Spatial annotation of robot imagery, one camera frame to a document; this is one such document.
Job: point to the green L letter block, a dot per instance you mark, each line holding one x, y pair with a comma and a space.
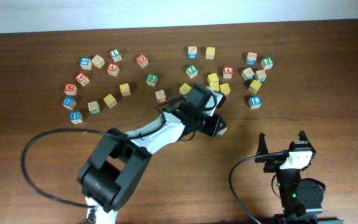
116, 55

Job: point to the green Z letter block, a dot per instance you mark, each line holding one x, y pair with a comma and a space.
191, 71

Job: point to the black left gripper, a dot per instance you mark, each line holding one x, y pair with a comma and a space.
215, 126

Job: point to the yellow block left middle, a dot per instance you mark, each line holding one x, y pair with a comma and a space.
125, 89

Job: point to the yellow block lower right cluster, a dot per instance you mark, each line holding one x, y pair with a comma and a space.
225, 89

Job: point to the red A block left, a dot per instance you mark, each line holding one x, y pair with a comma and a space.
113, 69

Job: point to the blue H block lower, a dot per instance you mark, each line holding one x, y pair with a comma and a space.
76, 117

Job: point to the plain wooden block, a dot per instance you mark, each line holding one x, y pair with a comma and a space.
98, 61

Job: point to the blue X side block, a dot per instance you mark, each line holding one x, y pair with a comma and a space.
251, 58

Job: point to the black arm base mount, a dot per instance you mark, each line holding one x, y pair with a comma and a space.
281, 219

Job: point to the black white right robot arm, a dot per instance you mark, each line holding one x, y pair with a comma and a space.
301, 199

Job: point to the yellow block upper cluster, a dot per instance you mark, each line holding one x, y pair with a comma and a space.
213, 77

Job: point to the wooden block green R side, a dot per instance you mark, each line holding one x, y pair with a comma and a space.
260, 76

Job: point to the yellow top block back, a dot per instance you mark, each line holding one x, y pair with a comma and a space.
210, 53

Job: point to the red 6 number block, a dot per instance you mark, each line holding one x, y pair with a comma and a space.
82, 79

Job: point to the green R letter block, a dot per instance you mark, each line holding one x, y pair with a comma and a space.
152, 79

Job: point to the blue L letter block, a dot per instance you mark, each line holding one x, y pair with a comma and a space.
254, 102

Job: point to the yellow block centre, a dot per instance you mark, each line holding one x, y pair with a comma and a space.
185, 89

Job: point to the green J letter block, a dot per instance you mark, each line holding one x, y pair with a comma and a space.
266, 63

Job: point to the red M letter block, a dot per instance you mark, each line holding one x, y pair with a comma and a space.
70, 89

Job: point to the yellow block cluster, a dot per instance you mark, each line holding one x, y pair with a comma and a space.
213, 77
225, 89
214, 86
254, 86

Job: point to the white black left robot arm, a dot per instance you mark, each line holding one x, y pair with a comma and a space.
114, 169

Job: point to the red a block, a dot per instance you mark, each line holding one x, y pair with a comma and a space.
113, 69
227, 72

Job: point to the blue H block upper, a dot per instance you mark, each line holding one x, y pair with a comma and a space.
69, 103

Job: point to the red I letter block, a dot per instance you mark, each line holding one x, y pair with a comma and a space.
222, 131

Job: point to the red C letter block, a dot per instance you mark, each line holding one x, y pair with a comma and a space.
142, 61

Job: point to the wooden block green side left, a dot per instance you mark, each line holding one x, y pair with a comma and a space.
94, 107

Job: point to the blue h block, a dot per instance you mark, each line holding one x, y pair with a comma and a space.
69, 103
76, 117

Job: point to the wooden block red side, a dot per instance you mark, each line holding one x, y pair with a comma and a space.
160, 96

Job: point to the wooden block blue side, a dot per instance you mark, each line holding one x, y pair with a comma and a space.
248, 74
192, 52

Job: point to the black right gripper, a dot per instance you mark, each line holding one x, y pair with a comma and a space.
273, 163

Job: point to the wooden block blue side right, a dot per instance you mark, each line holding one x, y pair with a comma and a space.
248, 74

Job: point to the yellow block lower left cluster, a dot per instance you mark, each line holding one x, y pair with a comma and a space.
214, 86

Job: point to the red A block right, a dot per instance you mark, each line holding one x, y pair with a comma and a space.
227, 72

